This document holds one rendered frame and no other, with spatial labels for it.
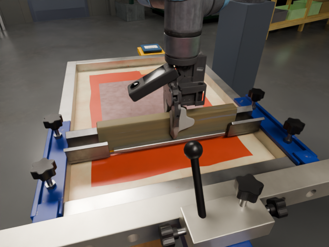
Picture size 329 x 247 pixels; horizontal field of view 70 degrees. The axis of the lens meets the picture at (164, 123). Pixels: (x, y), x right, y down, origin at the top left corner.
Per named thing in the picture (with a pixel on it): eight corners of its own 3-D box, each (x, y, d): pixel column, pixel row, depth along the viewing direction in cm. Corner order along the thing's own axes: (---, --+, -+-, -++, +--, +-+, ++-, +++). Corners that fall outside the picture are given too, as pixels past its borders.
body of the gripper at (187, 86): (204, 108, 55) (211, 58, 48) (169, 113, 53) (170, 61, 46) (192, 92, 61) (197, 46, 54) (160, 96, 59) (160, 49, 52)
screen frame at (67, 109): (69, 69, 105) (67, 61, 103) (191, 59, 118) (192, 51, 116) (45, 235, 44) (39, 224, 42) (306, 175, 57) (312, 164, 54)
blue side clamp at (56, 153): (57, 139, 68) (50, 120, 64) (75, 136, 69) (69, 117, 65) (41, 238, 45) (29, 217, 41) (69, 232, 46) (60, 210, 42)
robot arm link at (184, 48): (170, 39, 43) (159, 27, 50) (169, 62, 46) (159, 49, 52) (207, 36, 45) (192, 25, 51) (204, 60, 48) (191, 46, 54)
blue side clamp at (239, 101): (230, 113, 80) (234, 95, 76) (243, 111, 81) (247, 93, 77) (289, 181, 57) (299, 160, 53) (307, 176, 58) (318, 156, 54)
